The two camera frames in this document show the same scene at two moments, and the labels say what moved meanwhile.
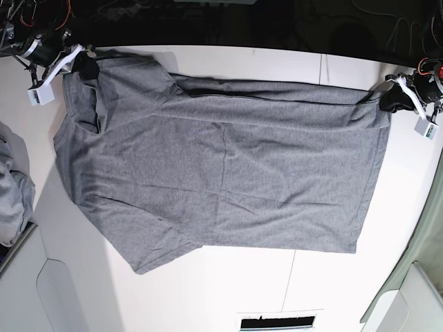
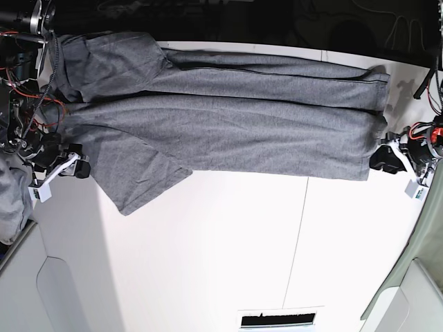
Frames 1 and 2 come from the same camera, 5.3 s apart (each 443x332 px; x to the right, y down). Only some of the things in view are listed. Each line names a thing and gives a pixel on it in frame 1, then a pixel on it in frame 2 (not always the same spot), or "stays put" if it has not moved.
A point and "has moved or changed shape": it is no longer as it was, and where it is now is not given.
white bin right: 412,300 stays put
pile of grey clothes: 17,188 stays put
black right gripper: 395,98 to 386,160
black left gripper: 46,49 to 51,148
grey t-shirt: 167,164 has moved or changed shape
